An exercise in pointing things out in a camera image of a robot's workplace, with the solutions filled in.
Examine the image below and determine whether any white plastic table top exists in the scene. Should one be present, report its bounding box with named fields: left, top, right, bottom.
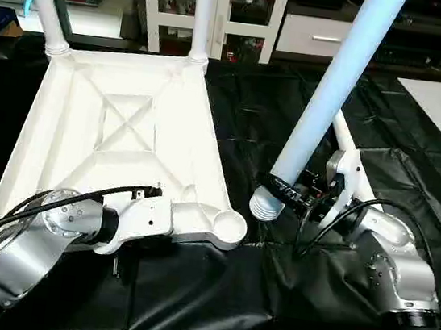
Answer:
left=0, top=29, right=272, bottom=300

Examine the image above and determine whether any white glass-door cabinet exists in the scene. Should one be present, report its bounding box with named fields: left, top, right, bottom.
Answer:
left=131, top=0, right=293, bottom=71

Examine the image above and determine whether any white low drawer unit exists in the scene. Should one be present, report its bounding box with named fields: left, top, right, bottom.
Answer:
left=273, top=9, right=363, bottom=64

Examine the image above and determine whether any black work mat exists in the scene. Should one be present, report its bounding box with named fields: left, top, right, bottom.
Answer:
left=0, top=22, right=441, bottom=330

